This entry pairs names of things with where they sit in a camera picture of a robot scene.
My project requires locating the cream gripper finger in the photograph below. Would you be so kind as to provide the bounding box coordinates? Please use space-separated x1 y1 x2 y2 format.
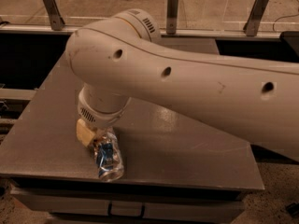
76 119 105 147

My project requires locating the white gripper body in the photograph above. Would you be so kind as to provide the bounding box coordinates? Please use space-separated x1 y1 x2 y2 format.
78 84 131 129

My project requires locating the crushed blue silver can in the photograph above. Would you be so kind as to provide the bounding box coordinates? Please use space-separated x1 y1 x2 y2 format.
93 128 124 182

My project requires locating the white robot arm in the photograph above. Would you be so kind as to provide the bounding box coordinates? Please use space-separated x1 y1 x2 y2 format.
64 9 299 161

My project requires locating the grey drawer with handle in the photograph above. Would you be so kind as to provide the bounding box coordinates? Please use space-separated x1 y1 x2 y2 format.
11 188 244 224

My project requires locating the left metal bracket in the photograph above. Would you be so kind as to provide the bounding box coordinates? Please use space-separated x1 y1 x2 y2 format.
42 0 64 31

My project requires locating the metal rail behind table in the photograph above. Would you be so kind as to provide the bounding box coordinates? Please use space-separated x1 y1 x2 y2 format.
0 23 280 39

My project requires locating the middle metal bracket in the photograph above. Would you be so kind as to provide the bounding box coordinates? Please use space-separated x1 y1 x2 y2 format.
166 0 178 35

